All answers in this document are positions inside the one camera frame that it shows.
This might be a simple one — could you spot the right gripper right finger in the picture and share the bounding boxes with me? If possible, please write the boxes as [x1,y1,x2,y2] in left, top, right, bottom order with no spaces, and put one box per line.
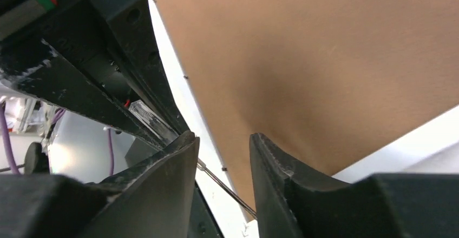
[249,133,458,237]

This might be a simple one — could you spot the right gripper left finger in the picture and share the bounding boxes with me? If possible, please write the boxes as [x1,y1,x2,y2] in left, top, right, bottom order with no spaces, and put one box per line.
[1,131,200,237]

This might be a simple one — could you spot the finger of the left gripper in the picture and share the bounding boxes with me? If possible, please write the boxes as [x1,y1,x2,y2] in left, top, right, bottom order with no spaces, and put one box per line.
[90,0,189,134]
[1,39,165,150]

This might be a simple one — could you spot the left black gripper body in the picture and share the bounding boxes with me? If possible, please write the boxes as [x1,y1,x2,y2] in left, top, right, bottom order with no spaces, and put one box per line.
[1,0,133,97]

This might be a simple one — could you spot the white picture frame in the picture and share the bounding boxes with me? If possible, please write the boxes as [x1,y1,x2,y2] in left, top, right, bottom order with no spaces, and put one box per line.
[133,0,459,238]

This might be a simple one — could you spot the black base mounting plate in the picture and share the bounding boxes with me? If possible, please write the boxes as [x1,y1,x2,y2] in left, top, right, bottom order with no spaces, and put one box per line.
[125,138,224,238]

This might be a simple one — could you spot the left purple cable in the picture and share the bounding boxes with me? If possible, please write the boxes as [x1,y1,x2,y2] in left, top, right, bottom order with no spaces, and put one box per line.
[0,102,21,175]

